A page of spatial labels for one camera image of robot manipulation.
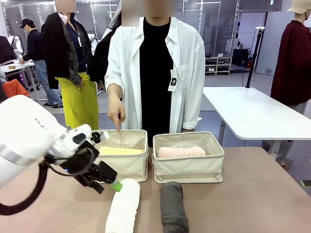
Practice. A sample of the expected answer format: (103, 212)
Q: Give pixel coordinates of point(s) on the person in black cap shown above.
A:
(34, 46)

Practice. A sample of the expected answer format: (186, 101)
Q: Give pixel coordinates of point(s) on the person's right forearm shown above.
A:
(114, 92)

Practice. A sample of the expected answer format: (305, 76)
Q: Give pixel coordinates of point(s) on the beige hat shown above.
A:
(298, 7)

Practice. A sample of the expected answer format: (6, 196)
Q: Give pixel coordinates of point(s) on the small white table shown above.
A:
(17, 66)

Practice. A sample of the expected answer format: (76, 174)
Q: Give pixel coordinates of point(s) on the white shoe shelf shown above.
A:
(218, 64)

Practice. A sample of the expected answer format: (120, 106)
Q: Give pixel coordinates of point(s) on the pink towel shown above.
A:
(179, 152)

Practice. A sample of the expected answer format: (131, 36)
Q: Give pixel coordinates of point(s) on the large white table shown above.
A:
(255, 114)

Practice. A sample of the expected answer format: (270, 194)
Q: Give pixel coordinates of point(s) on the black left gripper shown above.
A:
(80, 162)

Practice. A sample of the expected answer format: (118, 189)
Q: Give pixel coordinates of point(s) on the person in white shirt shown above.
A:
(155, 72)

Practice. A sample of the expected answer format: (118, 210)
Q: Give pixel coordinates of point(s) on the person's right hand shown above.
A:
(116, 109)

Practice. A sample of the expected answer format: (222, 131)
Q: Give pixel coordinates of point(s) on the black tripod pole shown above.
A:
(252, 60)

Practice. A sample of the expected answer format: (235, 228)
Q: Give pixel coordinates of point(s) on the beige fabric basket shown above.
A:
(189, 170)
(131, 167)

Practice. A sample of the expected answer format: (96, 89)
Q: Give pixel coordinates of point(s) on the white towel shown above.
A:
(124, 206)

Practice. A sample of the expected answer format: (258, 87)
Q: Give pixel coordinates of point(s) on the yellow towel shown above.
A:
(121, 151)

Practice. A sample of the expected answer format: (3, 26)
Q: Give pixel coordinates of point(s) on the white humanoid robot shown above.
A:
(15, 46)

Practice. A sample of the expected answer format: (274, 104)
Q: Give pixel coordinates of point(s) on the orange cloth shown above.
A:
(14, 89)

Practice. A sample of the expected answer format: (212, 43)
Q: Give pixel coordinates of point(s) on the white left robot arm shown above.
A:
(24, 133)

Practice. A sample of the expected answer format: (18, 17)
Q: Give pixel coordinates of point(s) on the person in yellow apron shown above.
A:
(77, 102)

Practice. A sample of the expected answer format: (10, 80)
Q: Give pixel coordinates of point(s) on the grey rolled towel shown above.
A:
(172, 206)

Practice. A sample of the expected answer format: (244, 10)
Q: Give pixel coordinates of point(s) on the white name badge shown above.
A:
(172, 81)

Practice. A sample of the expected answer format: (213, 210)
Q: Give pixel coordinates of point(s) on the black cases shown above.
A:
(240, 58)

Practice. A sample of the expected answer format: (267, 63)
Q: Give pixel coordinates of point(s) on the apron person's hand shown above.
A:
(78, 81)

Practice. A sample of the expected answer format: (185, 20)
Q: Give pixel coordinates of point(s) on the person in black grey jacket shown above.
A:
(102, 55)

